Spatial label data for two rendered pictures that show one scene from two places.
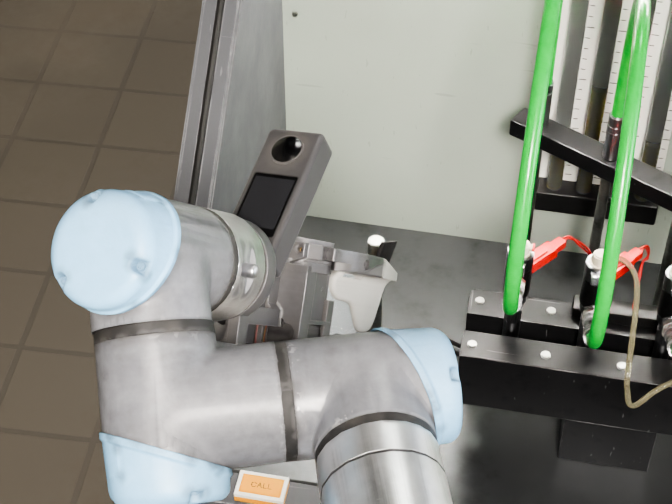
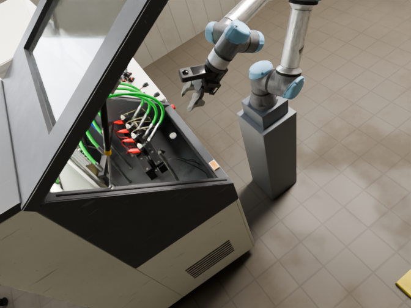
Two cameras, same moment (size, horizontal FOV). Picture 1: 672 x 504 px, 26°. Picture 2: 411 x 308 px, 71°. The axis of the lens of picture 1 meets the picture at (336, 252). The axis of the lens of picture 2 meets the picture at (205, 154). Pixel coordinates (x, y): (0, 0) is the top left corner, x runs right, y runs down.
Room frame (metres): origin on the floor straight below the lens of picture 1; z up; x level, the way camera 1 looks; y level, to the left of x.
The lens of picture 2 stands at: (1.17, 0.79, 2.06)
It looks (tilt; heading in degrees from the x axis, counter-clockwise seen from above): 52 degrees down; 247
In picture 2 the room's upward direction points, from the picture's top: 24 degrees counter-clockwise
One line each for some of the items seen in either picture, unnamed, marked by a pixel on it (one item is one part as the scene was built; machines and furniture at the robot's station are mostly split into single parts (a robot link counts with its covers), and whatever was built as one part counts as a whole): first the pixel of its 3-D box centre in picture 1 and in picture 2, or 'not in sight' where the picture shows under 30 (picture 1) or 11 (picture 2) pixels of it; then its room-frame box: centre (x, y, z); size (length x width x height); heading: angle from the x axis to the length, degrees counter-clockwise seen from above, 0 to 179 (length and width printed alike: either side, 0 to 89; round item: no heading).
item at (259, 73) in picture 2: not in sight; (262, 76); (0.36, -0.05, 1.07); 0.13 x 0.12 x 0.14; 98
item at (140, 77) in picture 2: not in sight; (129, 80); (0.76, -0.85, 0.96); 0.70 x 0.22 x 0.03; 79
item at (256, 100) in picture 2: not in sight; (263, 93); (0.37, -0.05, 0.95); 0.15 x 0.15 x 0.10
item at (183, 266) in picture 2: not in sight; (181, 212); (1.07, -0.19, 0.39); 0.70 x 0.58 x 0.79; 79
